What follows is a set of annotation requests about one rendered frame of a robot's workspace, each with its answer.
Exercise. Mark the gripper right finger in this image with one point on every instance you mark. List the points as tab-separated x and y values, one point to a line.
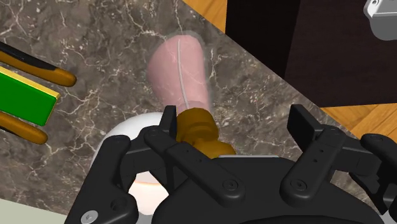
316	155

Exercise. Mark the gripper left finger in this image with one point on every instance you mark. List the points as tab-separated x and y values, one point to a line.
192	164

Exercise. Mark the white bowl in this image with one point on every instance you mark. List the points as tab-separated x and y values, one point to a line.
131	124

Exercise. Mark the pink soap bottle amber pump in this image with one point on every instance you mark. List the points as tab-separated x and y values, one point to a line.
173	74

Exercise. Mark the green yellow sponge block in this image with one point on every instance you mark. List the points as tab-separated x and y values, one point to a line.
24	97

